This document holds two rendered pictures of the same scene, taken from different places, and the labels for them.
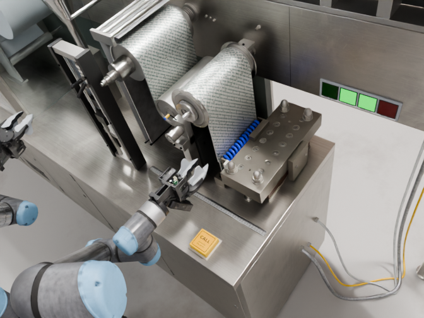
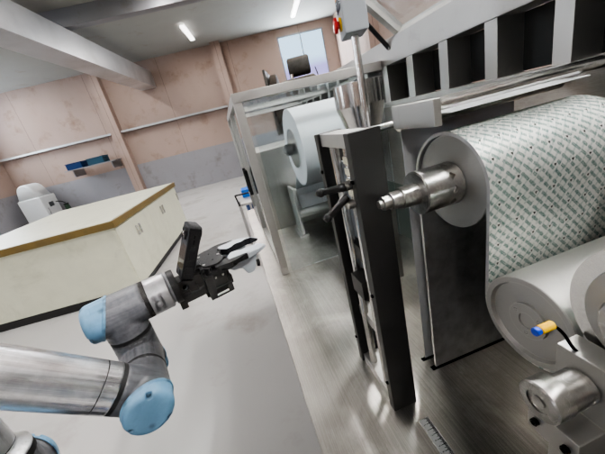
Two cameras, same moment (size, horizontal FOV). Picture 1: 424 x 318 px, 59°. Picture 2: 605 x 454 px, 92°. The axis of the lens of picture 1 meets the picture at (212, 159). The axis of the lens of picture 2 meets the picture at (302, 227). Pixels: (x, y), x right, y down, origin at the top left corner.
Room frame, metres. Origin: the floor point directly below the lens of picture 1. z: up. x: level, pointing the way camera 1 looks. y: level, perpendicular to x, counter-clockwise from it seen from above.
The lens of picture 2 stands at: (0.59, 0.17, 1.47)
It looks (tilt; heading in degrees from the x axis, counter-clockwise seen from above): 20 degrees down; 29
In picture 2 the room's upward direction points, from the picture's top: 14 degrees counter-clockwise
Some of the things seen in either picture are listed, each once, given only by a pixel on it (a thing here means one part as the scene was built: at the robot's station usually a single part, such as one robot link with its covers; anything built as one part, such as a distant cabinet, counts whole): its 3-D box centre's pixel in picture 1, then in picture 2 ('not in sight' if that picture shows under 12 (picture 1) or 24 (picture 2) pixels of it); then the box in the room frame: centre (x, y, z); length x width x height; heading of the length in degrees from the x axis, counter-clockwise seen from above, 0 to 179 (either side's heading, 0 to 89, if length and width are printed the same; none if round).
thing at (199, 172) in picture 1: (199, 171); not in sight; (0.73, 0.05, 1.12); 0.09 x 0.03 x 0.06; 121
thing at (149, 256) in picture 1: (139, 248); not in sight; (0.58, 0.29, 1.01); 0.11 x 0.08 x 0.11; 77
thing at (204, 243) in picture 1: (204, 242); not in sight; (0.60, 0.10, 0.91); 0.07 x 0.07 x 0.02; 40
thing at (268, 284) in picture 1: (110, 151); not in sight; (1.63, 0.58, 0.43); 2.52 x 0.64 x 0.86; 40
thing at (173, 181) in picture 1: (170, 191); not in sight; (0.68, 0.15, 1.12); 0.12 x 0.08 x 0.09; 130
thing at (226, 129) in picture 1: (234, 122); not in sight; (0.90, -0.11, 1.11); 0.23 x 0.01 x 0.18; 130
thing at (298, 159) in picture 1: (298, 161); not in sight; (0.77, -0.29, 0.97); 0.10 x 0.03 x 0.11; 130
